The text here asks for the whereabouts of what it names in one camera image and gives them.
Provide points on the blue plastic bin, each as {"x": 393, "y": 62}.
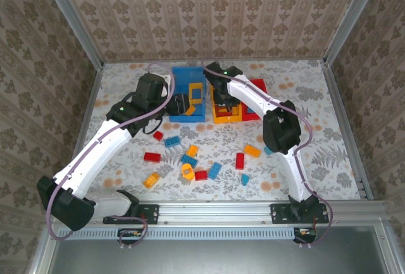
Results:
{"x": 186, "y": 118}

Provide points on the yellow lego window frame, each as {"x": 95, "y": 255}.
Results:
{"x": 196, "y": 84}

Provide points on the yellow round lego piece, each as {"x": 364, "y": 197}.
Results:
{"x": 186, "y": 174}

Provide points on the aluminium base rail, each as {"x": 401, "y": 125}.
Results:
{"x": 215, "y": 212}

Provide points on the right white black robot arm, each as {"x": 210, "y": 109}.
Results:
{"x": 253, "y": 97}

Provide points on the red plastic bin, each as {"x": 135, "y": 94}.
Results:
{"x": 251, "y": 117}

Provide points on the small red lego brick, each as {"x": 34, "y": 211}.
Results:
{"x": 158, "y": 135}

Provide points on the aluminium table side rail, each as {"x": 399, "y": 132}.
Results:
{"x": 91, "y": 97}
{"x": 336, "y": 97}

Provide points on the red square lego brick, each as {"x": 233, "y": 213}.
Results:
{"x": 201, "y": 175}

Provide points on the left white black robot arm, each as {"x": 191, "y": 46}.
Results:
{"x": 95, "y": 150}

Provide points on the grey metal panel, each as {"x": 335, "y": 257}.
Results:
{"x": 215, "y": 258}

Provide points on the yellow lego brick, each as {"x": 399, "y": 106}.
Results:
{"x": 252, "y": 151}
{"x": 190, "y": 110}
{"x": 192, "y": 150}
{"x": 151, "y": 180}

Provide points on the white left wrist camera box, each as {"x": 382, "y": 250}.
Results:
{"x": 166, "y": 83}

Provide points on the yellow plastic bin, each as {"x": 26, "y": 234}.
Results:
{"x": 226, "y": 119}

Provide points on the blue quarter-round lego piece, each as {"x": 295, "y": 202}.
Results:
{"x": 245, "y": 180}

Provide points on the long red lego brick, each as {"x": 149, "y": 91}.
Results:
{"x": 152, "y": 157}
{"x": 240, "y": 161}

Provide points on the aluminium frame post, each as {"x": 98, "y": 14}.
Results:
{"x": 72, "y": 17}
{"x": 352, "y": 17}

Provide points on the small blue lego brick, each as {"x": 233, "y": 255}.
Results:
{"x": 268, "y": 151}

